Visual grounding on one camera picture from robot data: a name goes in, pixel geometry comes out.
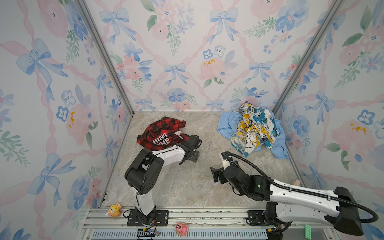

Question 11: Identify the red black plaid shirt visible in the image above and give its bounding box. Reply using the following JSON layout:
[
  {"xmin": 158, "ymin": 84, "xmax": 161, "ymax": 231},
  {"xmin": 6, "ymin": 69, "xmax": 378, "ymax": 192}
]
[{"xmin": 137, "ymin": 117, "xmax": 190, "ymax": 151}]

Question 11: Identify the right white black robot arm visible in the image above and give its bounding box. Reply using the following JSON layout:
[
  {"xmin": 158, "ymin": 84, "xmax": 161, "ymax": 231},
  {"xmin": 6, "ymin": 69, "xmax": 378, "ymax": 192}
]
[{"xmin": 210, "ymin": 160, "xmax": 364, "ymax": 236}]

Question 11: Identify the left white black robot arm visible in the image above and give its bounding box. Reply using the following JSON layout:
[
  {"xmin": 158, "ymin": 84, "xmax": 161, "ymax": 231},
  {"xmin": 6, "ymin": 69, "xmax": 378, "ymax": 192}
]
[{"xmin": 124, "ymin": 135, "xmax": 202, "ymax": 217}]

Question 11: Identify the white yellow teal printed cloth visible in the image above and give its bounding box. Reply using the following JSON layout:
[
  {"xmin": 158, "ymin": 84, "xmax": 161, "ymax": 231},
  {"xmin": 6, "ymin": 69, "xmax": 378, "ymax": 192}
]
[{"xmin": 231, "ymin": 103, "xmax": 280, "ymax": 157}]

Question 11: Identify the light blue shirt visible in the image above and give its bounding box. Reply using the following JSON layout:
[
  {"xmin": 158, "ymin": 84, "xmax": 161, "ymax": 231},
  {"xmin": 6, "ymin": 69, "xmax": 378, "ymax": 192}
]
[{"xmin": 218, "ymin": 111, "xmax": 290, "ymax": 159}]

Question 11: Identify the pink toy figure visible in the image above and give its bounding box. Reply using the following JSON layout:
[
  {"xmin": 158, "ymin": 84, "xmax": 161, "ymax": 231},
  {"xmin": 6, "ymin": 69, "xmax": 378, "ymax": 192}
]
[{"xmin": 175, "ymin": 222, "xmax": 189, "ymax": 237}]

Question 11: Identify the green toy brick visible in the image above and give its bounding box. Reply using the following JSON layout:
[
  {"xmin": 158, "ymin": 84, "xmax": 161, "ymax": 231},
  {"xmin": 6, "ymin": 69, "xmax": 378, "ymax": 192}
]
[{"xmin": 304, "ymin": 224, "xmax": 312, "ymax": 240}]

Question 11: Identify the yellow toy figure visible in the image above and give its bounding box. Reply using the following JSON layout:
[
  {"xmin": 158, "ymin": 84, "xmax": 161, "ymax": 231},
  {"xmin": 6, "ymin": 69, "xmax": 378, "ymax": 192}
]
[{"xmin": 106, "ymin": 203, "xmax": 122, "ymax": 217}]

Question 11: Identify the black corrugated cable hose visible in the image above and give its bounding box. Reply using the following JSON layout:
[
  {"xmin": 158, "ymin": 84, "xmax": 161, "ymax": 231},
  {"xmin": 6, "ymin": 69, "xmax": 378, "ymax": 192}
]
[{"xmin": 221, "ymin": 150, "xmax": 379, "ymax": 224}]

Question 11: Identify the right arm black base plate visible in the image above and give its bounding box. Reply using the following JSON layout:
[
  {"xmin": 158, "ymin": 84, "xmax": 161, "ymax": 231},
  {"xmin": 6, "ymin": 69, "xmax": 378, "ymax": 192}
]
[{"xmin": 246, "ymin": 209, "xmax": 289, "ymax": 227}]

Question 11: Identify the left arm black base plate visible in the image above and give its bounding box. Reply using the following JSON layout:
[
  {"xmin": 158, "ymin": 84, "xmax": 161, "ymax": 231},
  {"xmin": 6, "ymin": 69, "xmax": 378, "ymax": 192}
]
[{"xmin": 123, "ymin": 208, "xmax": 169, "ymax": 227}]

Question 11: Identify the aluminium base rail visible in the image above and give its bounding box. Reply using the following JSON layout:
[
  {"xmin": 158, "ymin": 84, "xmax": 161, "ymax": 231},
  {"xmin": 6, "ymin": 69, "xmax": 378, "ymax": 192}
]
[{"xmin": 76, "ymin": 206, "xmax": 341, "ymax": 240}]

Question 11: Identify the right aluminium corner post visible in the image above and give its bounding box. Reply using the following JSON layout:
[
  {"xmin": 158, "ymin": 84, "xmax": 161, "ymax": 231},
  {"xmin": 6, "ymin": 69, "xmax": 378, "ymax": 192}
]
[{"xmin": 273, "ymin": 0, "xmax": 345, "ymax": 115}]

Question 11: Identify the aluminium corner post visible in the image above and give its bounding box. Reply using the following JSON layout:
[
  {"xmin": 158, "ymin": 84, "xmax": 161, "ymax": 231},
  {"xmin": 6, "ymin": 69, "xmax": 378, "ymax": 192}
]
[
  {"xmin": 74, "ymin": 0, "xmax": 134, "ymax": 118},
  {"xmin": 273, "ymin": 0, "xmax": 345, "ymax": 115}
]

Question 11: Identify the left aluminium corner post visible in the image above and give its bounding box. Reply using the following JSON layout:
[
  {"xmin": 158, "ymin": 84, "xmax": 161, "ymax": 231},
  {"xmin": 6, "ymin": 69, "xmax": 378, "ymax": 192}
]
[{"xmin": 74, "ymin": 0, "xmax": 134, "ymax": 118}]

